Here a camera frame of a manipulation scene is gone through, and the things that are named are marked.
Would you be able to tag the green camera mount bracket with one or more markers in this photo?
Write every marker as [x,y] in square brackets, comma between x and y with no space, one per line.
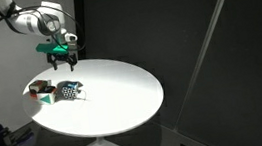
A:
[52,48]

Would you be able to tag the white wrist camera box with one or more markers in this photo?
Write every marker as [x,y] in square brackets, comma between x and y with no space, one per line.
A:
[71,38]

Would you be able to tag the blue dotted plush cube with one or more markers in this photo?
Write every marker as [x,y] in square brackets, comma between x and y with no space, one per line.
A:
[69,90]

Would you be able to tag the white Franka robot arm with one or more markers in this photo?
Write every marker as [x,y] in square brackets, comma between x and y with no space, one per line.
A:
[30,23]

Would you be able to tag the teal triangle plush cube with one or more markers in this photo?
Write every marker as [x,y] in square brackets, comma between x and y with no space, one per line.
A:
[47,96]

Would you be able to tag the orange green plush cube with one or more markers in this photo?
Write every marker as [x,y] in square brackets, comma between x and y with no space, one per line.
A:
[38,86]

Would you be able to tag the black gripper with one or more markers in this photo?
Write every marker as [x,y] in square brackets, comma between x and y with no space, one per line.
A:
[61,55]

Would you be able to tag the black clamp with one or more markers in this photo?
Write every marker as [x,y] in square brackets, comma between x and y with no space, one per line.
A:
[23,136]

